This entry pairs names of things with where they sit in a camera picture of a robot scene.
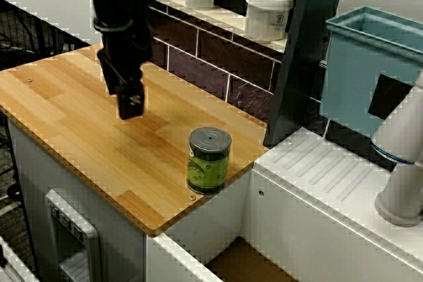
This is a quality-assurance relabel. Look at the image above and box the silver metal rail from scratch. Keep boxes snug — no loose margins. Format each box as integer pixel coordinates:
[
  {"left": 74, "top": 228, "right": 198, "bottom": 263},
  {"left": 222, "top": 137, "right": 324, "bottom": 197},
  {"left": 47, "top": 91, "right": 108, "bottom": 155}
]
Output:
[{"left": 0, "top": 234, "right": 38, "bottom": 282}]

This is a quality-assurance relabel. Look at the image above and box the green can with grey lid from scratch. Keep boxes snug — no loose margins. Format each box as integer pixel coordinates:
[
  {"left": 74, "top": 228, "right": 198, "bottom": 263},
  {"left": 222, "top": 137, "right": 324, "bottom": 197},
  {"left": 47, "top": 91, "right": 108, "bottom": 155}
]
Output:
[{"left": 186, "top": 125, "right": 233, "bottom": 196}]

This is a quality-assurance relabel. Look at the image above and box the white cabinet body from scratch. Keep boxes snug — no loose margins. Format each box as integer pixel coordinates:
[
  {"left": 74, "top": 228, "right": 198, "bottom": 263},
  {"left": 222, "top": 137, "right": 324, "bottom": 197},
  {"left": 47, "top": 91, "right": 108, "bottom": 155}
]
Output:
[{"left": 5, "top": 112, "right": 147, "bottom": 282}]

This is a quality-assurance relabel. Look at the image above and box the dark tile backsplash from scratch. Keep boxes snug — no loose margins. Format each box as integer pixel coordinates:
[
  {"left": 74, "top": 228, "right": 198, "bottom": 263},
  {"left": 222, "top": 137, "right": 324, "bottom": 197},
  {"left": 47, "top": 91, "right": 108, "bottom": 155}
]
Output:
[{"left": 144, "top": 0, "right": 333, "bottom": 138}]

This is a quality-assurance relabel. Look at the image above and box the dark grey upright panel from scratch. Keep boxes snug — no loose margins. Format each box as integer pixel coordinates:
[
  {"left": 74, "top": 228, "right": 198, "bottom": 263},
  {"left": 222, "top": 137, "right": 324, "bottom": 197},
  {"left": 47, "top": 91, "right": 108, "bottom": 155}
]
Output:
[{"left": 265, "top": 0, "right": 348, "bottom": 147}]

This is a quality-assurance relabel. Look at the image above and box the black wire rack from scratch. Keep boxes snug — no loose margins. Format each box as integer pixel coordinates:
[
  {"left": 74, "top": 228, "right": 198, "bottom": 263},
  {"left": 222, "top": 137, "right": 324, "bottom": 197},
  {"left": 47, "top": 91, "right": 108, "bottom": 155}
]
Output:
[{"left": 0, "top": 7, "right": 92, "bottom": 67}]

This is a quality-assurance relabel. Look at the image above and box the blue plastic bin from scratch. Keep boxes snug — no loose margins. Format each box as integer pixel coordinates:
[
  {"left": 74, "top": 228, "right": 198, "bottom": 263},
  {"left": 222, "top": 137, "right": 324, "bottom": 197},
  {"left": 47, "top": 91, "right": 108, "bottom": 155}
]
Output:
[{"left": 318, "top": 5, "right": 423, "bottom": 138}]

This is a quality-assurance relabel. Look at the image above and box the grey toy dishwasher door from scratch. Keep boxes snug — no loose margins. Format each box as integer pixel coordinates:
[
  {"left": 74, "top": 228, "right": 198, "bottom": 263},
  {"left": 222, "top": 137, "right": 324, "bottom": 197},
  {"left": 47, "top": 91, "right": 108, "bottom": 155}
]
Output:
[{"left": 44, "top": 189, "right": 102, "bottom": 282}]

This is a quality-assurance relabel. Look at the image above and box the white jar with house print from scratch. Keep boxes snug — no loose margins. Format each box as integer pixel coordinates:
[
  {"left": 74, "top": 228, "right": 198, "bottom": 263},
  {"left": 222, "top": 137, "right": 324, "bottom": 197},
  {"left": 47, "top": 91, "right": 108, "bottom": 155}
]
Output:
[{"left": 244, "top": 0, "right": 296, "bottom": 43}]

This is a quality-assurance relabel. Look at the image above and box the cream shelf ledge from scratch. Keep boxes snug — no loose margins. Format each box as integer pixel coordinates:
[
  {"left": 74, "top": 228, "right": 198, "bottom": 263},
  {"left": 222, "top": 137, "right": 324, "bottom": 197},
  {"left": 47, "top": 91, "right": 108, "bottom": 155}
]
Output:
[{"left": 145, "top": 0, "right": 287, "bottom": 54}]

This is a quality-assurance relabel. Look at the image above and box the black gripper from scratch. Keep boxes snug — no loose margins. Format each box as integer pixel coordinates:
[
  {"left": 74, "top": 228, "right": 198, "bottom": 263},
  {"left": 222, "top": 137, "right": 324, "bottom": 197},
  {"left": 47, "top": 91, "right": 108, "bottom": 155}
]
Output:
[{"left": 96, "top": 14, "right": 155, "bottom": 120}]

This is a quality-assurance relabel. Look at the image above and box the wooden countertop board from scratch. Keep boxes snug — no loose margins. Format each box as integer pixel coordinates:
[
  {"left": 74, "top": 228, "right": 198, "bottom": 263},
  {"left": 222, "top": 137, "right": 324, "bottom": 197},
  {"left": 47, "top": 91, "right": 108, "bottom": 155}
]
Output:
[{"left": 0, "top": 43, "right": 270, "bottom": 238}]

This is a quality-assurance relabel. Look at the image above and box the white toy sink unit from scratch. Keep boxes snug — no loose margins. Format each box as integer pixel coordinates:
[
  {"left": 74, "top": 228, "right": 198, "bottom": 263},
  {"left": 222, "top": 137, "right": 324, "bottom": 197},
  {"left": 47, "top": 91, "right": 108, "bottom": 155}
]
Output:
[{"left": 143, "top": 126, "right": 423, "bottom": 282}]

